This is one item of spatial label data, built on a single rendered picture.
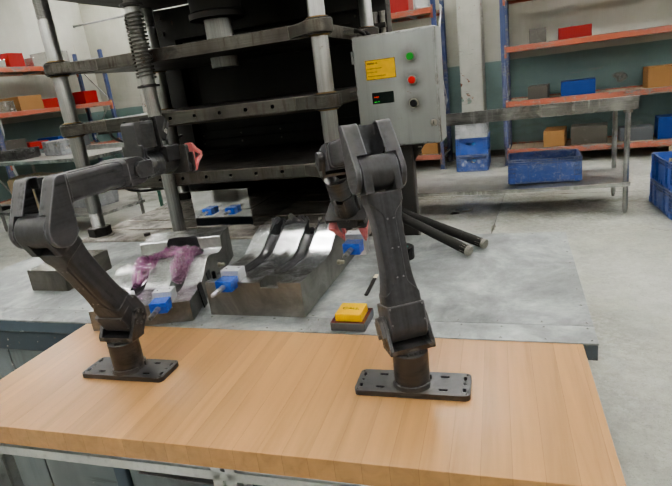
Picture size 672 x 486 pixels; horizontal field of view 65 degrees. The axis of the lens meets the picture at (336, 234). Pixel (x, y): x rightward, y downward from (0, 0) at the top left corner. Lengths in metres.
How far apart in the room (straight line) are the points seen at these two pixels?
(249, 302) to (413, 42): 1.09
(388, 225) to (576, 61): 6.94
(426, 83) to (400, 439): 1.35
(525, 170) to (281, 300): 3.82
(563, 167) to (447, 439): 4.17
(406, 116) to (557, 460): 1.39
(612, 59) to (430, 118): 5.94
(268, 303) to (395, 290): 0.48
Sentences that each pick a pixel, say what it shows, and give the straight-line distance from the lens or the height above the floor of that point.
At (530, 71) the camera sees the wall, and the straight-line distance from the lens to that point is 7.74.
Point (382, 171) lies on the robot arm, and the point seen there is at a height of 1.18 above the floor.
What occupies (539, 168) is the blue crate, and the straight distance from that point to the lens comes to 4.88.
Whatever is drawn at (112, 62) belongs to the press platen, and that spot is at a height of 1.51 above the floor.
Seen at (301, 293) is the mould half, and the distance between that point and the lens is 1.24.
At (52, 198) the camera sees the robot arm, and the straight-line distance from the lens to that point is 1.00.
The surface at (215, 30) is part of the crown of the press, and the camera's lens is 2.45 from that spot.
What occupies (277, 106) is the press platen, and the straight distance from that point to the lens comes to 2.04.
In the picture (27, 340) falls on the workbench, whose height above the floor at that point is 0.71.
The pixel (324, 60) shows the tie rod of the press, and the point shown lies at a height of 1.40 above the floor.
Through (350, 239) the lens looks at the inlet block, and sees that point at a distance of 1.30.
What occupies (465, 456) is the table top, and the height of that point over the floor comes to 0.80.
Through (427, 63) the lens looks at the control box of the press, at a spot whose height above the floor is 1.35.
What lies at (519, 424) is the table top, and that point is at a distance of 0.90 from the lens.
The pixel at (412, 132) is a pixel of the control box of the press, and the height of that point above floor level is 1.12.
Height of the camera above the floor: 1.33
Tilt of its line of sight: 16 degrees down
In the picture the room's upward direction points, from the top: 7 degrees counter-clockwise
